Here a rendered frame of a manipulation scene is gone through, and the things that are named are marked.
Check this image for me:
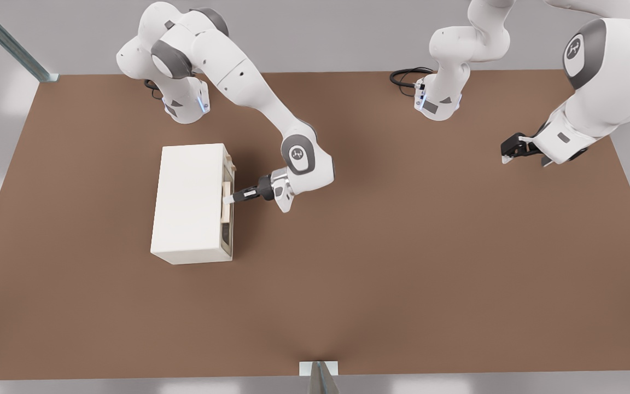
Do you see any white oven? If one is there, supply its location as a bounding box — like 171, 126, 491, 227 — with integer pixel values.
150, 143, 237, 265

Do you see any silver frame post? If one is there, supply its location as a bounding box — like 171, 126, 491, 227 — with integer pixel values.
299, 361, 340, 394
0, 0, 60, 83

